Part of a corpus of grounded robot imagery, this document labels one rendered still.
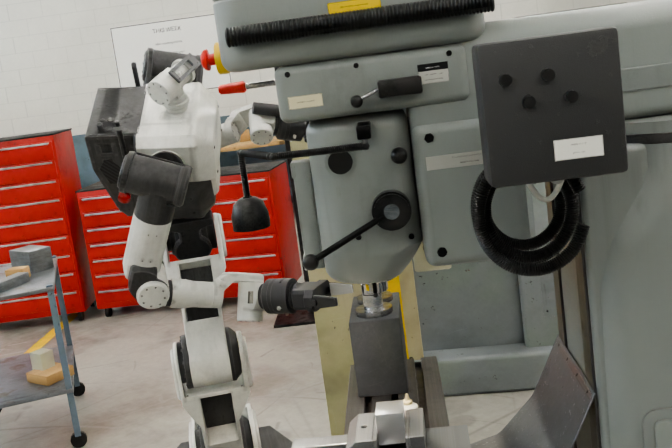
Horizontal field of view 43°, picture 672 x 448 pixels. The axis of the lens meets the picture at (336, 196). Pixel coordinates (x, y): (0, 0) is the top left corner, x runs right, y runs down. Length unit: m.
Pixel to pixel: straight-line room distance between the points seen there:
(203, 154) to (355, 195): 0.62
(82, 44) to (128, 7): 0.75
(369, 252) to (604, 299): 0.42
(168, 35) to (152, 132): 8.87
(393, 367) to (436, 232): 0.61
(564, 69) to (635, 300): 0.47
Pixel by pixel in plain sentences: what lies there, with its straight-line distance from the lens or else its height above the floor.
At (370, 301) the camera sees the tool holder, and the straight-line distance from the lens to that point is 2.05.
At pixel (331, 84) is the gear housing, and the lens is 1.50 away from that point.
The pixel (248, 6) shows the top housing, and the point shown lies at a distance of 1.50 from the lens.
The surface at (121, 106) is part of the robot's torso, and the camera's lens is 2.17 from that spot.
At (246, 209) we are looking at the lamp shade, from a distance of 1.62.
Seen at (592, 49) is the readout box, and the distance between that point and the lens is 1.28.
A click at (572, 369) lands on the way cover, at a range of 1.76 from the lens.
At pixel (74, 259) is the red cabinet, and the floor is 0.49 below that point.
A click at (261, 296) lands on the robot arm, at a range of 2.14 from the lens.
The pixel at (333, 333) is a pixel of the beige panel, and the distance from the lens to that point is 3.52.
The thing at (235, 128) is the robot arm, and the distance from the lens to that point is 2.50.
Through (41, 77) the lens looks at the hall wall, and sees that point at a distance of 11.43.
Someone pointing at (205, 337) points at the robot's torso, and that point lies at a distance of 2.28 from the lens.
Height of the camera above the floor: 1.73
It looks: 9 degrees down
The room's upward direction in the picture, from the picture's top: 8 degrees counter-clockwise
